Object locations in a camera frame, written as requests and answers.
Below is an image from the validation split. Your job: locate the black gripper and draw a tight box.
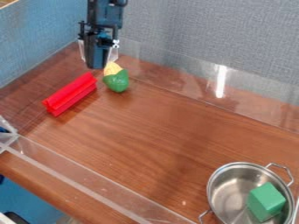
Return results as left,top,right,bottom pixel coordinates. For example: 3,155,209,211
78,0,128,69

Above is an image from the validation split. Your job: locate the yellow green toy corn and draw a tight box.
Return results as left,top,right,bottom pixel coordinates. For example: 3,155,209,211
102,62,128,93

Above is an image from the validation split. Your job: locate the red plastic block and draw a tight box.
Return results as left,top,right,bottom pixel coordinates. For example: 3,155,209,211
41,72,97,116

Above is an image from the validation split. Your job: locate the clear acrylic back barrier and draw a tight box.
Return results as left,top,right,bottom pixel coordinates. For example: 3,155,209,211
113,38,299,134

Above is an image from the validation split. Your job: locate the clear acrylic barrier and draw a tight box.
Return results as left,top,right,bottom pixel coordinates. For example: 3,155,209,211
3,136,196,224
113,38,299,134

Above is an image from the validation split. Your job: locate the clear acrylic front barrier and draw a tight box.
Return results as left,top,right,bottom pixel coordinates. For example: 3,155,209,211
3,136,196,224

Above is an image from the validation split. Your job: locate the stainless steel pot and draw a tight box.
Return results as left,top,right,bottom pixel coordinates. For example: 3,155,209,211
198,162,294,224

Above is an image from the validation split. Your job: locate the green wooden cube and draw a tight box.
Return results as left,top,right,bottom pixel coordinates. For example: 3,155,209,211
246,182,285,222

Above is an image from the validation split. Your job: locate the clear acrylic left bracket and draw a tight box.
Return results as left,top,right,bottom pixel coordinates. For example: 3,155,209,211
0,115,19,154

